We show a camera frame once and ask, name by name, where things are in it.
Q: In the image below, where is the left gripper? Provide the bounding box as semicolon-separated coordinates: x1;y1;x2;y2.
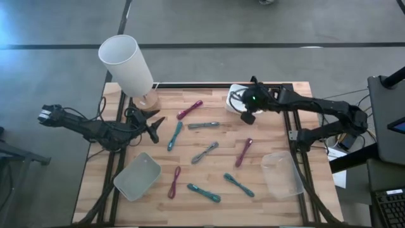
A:
128;107;166;144

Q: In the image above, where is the teal braided USB cable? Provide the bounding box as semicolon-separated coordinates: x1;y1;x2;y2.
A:
186;182;221;204
166;120;184;152
223;172;256;198

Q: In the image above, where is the magenta braided USB cable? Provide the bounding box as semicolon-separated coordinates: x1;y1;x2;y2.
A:
176;99;204;121
234;137;254;168
167;165;182;200

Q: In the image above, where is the white plastic bin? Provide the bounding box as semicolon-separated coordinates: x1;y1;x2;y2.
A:
225;84;263;115

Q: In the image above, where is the pale grey plastic bin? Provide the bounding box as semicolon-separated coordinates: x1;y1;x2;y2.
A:
113;151;162;202

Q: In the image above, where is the white lamp with wooden base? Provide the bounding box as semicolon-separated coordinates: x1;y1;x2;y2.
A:
97;34;161;111

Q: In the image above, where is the clear plastic bin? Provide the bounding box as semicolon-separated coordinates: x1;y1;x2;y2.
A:
260;150;305;200

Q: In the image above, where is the black power supply box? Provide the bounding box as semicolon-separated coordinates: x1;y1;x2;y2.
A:
337;132;358;151

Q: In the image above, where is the white paper sheet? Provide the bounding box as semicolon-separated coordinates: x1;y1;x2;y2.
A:
327;147;348;190

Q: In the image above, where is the grey cart top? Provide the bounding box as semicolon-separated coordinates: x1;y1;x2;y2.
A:
366;75;405;166

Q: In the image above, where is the grey metal stand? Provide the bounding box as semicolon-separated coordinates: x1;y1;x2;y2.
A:
0;126;51;228

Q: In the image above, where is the black pole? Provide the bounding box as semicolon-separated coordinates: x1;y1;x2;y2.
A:
380;65;405;89

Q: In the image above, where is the black tablet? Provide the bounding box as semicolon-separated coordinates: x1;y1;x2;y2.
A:
387;116;405;135

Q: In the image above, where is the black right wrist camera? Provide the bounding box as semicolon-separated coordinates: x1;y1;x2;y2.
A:
240;110;256;125

